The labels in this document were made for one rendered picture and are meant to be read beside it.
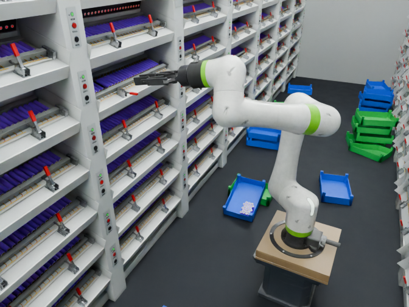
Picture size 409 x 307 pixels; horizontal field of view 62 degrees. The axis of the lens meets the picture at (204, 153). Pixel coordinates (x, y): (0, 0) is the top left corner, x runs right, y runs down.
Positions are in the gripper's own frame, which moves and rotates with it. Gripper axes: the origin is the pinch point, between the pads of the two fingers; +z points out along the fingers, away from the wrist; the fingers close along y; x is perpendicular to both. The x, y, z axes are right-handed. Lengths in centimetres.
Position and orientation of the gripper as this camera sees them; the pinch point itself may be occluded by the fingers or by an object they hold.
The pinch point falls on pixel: (144, 79)
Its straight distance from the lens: 133.7
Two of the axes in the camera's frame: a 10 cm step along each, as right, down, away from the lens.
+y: -4.1, 4.5, -7.9
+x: 1.8, 8.9, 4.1
